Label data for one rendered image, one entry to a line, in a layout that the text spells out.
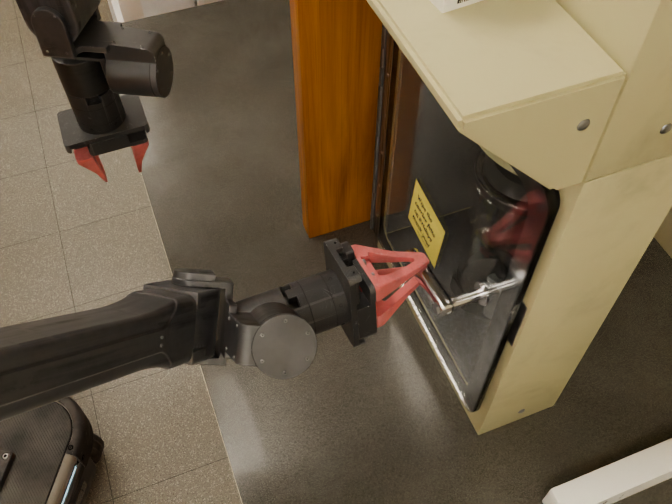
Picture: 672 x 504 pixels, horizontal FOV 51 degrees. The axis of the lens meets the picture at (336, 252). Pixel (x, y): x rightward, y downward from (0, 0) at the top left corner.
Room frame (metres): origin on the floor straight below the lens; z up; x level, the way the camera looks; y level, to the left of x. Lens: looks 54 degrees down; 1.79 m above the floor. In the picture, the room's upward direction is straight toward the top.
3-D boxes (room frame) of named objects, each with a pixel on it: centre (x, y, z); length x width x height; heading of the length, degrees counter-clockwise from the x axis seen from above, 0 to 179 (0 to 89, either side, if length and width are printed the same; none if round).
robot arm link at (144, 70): (0.65, 0.25, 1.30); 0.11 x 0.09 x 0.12; 82
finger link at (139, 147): (0.65, 0.28, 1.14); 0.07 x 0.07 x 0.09; 21
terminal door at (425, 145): (0.49, -0.11, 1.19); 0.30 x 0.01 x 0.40; 21
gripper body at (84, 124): (0.65, 0.29, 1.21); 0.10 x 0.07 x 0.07; 111
